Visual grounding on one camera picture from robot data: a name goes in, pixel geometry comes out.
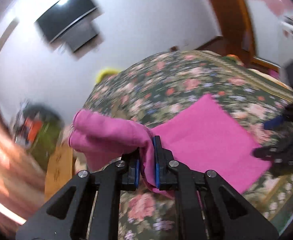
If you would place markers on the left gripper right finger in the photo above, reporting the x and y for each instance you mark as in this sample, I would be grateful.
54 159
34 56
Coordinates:
207 207

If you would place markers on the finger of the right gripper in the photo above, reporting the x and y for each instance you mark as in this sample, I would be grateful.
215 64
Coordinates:
275 122
271 152

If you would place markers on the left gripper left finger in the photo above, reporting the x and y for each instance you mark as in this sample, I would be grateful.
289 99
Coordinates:
87 207

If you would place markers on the pink pants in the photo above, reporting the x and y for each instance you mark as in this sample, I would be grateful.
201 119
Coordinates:
203 137

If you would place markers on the wooden carved headboard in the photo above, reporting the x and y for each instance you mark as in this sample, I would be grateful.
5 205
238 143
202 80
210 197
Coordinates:
59 169

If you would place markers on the green patterned bag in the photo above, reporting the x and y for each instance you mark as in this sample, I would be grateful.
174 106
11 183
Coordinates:
45 143

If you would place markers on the orange box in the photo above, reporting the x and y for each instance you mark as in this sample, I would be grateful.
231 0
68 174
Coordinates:
32 126

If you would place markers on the grey plush pillow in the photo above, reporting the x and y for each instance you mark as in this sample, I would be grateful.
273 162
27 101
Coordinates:
44 113

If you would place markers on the yellow plush object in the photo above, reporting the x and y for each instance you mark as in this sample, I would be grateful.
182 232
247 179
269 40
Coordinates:
106 73

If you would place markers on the wooden door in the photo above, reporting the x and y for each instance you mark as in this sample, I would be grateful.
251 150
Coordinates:
237 35

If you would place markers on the wall mounted television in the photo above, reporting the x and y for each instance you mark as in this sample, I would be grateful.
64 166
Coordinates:
69 21

